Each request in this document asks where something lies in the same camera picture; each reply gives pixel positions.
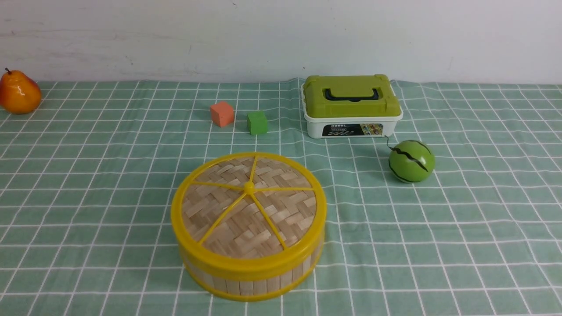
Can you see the yellow woven bamboo steamer lid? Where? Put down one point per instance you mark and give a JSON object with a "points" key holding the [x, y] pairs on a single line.
{"points": [[249, 216]]}

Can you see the bamboo steamer basket yellow rim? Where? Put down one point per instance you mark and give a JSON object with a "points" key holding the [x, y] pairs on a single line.
{"points": [[250, 280]]}

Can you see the green foam cube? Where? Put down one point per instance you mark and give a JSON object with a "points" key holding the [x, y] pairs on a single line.
{"points": [[257, 122]]}

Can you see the orange foam cube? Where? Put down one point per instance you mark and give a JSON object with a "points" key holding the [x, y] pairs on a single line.
{"points": [[222, 114]]}

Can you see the green lidded white toolbox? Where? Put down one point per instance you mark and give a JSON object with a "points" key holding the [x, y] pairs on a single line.
{"points": [[350, 106]]}

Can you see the green toy watermelon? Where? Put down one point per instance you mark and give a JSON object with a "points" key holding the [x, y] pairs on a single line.
{"points": [[411, 161]]}

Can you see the green checkered tablecloth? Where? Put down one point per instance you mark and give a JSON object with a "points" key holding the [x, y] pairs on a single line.
{"points": [[87, 180]]}

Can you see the orange toy pear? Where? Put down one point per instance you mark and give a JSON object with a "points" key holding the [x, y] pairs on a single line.
{"points": [[19, 94]]}

